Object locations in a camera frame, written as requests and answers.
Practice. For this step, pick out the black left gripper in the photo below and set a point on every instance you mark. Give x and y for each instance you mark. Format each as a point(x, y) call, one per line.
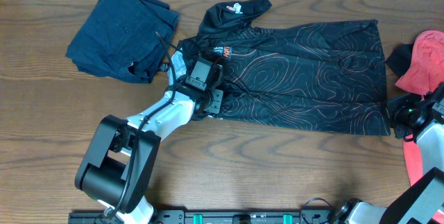
point(216, 107)

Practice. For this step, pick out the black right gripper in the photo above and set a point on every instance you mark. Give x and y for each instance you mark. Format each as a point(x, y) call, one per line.
point(393, 106)

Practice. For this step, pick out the black orange patterned jersey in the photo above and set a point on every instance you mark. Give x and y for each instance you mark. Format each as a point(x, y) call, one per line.
point(327, 76)

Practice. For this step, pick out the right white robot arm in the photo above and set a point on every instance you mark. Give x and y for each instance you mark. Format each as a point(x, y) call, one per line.
point(422, 202)

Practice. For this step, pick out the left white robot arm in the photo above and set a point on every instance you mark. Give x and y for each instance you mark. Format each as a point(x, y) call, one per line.
point(117, 166)

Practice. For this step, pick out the red mesh garment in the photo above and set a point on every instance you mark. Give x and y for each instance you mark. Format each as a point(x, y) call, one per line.
point(424, 75)

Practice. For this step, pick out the black garment under red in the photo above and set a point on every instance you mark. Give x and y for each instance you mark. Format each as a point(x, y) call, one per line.
point(399, 60)

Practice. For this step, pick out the folded navy blue garment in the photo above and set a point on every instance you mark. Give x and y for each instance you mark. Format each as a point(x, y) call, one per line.
point(121, 39)

